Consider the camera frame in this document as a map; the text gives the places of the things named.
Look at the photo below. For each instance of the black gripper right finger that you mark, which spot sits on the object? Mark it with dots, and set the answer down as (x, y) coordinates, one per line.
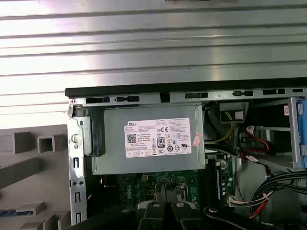
(184, 218)

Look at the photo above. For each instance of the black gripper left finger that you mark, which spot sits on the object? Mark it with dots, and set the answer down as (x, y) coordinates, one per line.
(153, 218)

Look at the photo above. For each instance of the green motherboard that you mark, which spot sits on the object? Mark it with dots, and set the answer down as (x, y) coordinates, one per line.
(134, 189)

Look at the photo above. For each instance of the grey power supply unit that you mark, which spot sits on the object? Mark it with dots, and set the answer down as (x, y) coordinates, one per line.
(112, 143)

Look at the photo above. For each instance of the grey parts rack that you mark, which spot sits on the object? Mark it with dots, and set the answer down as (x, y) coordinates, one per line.
(48, 172)

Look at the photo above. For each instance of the black PC case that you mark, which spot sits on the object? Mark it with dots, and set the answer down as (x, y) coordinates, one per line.
(144, 89)

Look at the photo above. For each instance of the grey metal drive cage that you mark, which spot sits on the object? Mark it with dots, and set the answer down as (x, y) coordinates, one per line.
(293, 134)

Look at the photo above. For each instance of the blue plastic drive latch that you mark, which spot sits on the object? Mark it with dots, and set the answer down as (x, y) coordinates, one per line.
(302, 119)

